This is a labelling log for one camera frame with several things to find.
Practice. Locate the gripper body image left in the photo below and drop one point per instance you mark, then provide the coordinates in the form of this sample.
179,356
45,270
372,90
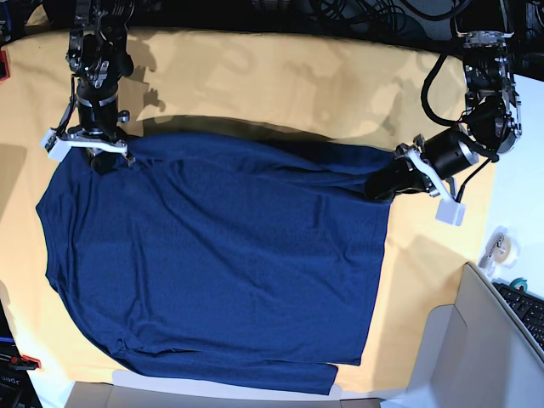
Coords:
91,122

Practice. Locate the green tape roll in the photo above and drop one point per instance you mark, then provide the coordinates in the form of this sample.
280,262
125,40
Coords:
520,284

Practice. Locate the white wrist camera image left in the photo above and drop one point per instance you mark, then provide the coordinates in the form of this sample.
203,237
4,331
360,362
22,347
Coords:
56,148

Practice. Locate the red clamp top left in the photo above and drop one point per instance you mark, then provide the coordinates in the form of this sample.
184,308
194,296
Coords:
4,66

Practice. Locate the clear tape dispenser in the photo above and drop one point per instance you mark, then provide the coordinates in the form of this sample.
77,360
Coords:
501,251

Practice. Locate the red clamp bottom left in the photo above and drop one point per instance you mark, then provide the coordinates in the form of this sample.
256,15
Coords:
24,363

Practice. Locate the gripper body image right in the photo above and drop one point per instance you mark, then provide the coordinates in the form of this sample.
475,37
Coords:
430,166

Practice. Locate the red clamp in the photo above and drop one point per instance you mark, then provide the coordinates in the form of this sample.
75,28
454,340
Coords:
24,363
4,66

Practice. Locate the black keyboard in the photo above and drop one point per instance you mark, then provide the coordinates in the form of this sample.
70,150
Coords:
525,314

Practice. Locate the yellow table cloth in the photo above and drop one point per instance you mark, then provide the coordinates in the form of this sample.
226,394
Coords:
250,85

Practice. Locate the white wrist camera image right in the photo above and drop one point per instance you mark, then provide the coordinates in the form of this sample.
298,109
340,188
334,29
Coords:
450,212

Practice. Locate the dark blue long-sleeve shirt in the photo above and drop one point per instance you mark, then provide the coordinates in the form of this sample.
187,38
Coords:
214,258

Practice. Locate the cardboard box right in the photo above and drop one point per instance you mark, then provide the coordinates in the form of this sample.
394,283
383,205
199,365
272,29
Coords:
476,353

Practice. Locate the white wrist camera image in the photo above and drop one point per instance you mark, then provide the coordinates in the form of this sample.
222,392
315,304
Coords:
450,212
56,148

